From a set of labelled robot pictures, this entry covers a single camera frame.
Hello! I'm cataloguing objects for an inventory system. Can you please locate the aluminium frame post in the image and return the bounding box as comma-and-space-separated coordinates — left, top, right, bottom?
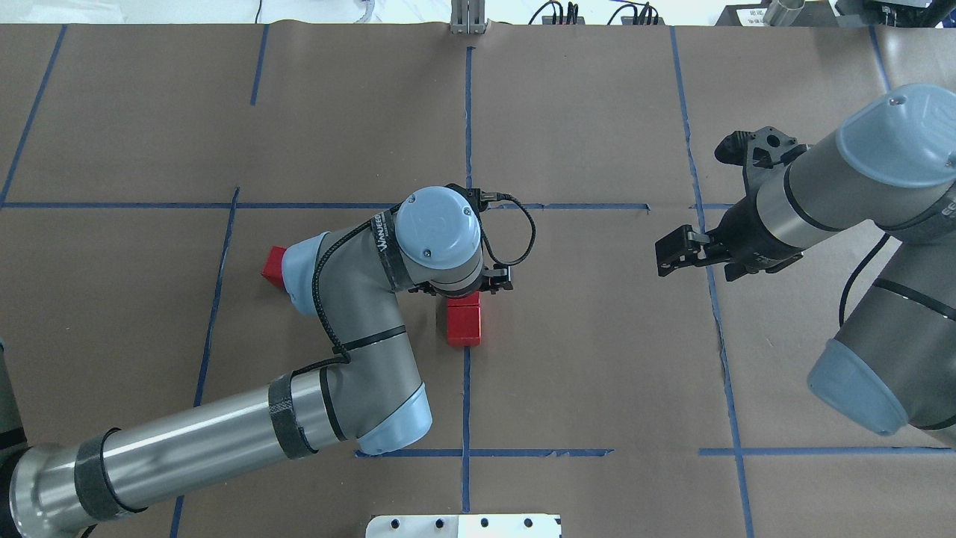
450, 0, 488, 35

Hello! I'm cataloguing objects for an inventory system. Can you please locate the brown paper table cover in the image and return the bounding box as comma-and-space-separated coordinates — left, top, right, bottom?
2, 21, 954, 537

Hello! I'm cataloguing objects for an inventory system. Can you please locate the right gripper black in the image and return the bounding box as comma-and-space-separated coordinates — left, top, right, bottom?
655, 198, 803, 282

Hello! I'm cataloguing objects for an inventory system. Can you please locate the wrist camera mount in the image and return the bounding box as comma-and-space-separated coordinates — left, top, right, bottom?
445, 183, 504, 214
714, 126, 810, 197

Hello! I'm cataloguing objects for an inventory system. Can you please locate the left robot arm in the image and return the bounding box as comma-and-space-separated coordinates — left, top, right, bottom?
2, 203, 465, 537

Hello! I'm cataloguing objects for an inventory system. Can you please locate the metal cup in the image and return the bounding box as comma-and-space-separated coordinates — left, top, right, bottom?
763, 0, 806, 27

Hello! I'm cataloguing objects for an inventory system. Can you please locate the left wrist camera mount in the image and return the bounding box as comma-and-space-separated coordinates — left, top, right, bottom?
445, 183, 504, 214

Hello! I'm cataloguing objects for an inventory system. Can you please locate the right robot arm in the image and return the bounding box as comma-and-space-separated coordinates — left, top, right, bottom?
654, 83, 955, 448

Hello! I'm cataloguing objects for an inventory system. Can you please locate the red block one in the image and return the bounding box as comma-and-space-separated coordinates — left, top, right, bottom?
445, 306, 482, 347
260, 246, 287, 291
445, 291, 481, 309

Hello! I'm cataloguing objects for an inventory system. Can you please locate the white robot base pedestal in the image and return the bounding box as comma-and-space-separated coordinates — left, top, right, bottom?
365, 513, 563, 537

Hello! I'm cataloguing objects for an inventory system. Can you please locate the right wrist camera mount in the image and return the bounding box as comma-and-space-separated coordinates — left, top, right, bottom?
714, 126, 810, 197

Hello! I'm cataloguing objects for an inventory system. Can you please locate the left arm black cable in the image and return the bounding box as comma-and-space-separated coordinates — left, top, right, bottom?
312, 193, 537, 367

